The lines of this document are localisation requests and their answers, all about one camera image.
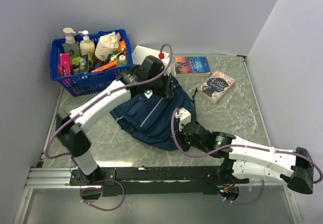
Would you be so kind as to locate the green black box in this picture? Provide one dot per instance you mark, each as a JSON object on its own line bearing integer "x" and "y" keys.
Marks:
{"x": 82, "y": 64}

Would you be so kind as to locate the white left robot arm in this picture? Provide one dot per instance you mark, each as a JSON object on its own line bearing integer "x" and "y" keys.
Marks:
{"x": 151, "y": 78}

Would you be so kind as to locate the green bottle white cap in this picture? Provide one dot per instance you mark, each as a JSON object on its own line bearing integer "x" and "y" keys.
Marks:
{"x": 122, "y": 61}

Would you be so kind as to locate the navy blue student backpack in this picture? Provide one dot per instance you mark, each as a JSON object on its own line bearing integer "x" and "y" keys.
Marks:
{"x": 149, "y": 119}

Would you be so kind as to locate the Little Women floral book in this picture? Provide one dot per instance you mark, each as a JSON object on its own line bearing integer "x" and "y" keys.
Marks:
{"x": 216, "y": 86}

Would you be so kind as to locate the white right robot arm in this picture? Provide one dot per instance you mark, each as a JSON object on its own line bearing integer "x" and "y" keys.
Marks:
{"x": 247, "y": 160}

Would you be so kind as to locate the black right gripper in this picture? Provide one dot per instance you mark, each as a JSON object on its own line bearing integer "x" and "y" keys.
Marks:
{"x": 179, "y": 138}

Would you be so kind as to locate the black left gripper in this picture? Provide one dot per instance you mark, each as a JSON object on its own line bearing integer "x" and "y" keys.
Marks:
{"x": 168, "y": 91}

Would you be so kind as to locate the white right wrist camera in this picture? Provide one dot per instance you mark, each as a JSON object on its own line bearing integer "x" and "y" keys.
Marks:
{"x": 184, "y": 117}

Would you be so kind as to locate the beige paper bag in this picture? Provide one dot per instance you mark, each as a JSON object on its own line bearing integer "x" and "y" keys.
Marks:
{"x": 107, "y": 44}

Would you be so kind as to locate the cream pump bottle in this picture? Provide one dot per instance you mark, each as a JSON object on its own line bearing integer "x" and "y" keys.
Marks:
{"x": 87, "y": 46}

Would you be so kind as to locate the pink box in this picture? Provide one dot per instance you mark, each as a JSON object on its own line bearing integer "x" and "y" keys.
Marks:
{"x": 64, "y": 66}

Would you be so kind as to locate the white paperback book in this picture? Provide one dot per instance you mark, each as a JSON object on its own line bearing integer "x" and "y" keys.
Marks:
{"x": 141, "y": 52}

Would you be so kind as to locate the grey-green pump bottle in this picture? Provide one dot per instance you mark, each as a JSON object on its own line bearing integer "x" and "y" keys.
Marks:
{"x": 71, "y": 46}

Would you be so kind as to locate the Jane Eyre blue book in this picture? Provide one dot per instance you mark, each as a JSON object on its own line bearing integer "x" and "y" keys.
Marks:
{"x": 191, "y": 67}

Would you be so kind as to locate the blue plastic basket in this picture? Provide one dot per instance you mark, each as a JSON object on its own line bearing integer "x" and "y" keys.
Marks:
{"x": 84, "y": 84}

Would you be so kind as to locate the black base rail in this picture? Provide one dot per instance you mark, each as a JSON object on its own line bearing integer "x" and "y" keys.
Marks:
{"x": 160, "y": 180}

